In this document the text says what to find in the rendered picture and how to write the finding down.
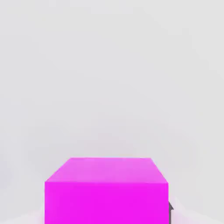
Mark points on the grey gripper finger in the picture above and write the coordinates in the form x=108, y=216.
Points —
x=170, y=212

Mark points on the small magenta cube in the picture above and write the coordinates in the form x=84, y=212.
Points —
x=106, y=201

